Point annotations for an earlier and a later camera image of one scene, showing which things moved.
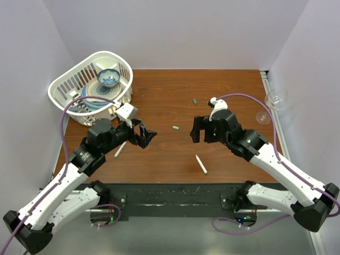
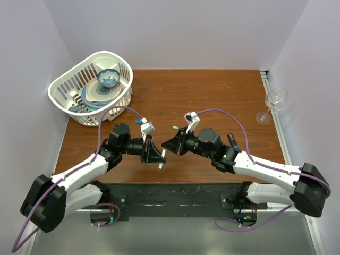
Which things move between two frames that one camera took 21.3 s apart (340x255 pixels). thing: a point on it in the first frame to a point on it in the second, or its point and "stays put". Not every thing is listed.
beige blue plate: [94, 88] stays put
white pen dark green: [201, 164] to [163, 155]
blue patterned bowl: [108, 77] stays put
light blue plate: [91, 105] stays put
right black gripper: [202, 122] to [177, 145]
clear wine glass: [276, 100] stays put
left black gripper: [145, 135] to [153, 155]
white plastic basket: [107, 75] stays put
